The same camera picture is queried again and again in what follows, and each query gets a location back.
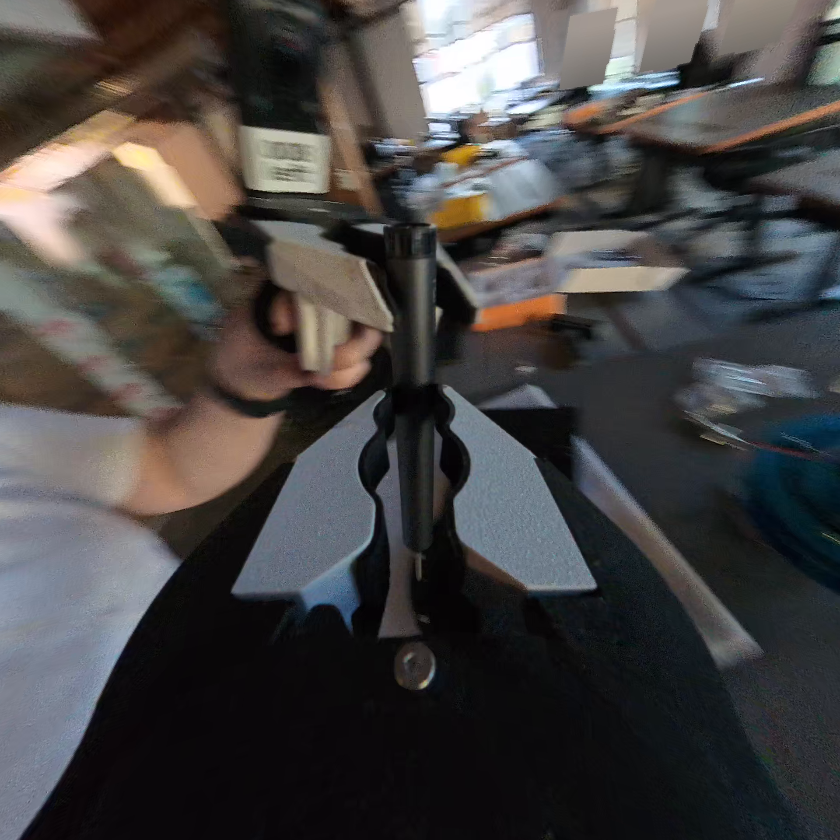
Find orange cardboard box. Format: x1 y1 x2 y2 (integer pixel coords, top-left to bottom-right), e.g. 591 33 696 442
471 230 691 333

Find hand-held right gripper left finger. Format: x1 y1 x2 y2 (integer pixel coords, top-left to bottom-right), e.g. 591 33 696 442
230 389 396 632

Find person's white shirt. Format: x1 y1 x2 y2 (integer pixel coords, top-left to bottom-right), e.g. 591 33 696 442
0 402 183 840

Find dark grey electric screwdriver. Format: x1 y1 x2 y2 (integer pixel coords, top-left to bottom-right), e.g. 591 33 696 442
382 222 438 585

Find white foam sheet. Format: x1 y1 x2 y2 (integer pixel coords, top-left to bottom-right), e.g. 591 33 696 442
377 382 767 668

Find black metal base plate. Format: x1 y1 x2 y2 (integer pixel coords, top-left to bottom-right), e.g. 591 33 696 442
479 407 580 463

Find dark grey desk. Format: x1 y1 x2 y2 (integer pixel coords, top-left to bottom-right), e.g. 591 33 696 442
420 328 840 840

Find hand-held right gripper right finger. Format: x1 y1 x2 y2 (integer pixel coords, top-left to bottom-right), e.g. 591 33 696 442
438 386 599 597

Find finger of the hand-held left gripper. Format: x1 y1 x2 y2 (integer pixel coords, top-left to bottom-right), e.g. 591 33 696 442
433 244 481 326
252 220 396 333

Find person's left forearm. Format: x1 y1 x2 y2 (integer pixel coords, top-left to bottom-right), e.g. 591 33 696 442
125 394 286 516

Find dark desk with orange edge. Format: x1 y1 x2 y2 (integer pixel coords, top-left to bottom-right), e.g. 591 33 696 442
564 82 840 158

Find person's left hand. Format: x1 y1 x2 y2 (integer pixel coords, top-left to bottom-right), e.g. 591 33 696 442
209 289 387 421

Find black watch band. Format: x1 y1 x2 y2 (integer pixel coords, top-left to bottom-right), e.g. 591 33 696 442
211 384 291 420

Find small crumpled clear plastic bag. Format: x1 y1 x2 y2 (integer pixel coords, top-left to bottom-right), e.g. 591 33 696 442
675 356 824 450

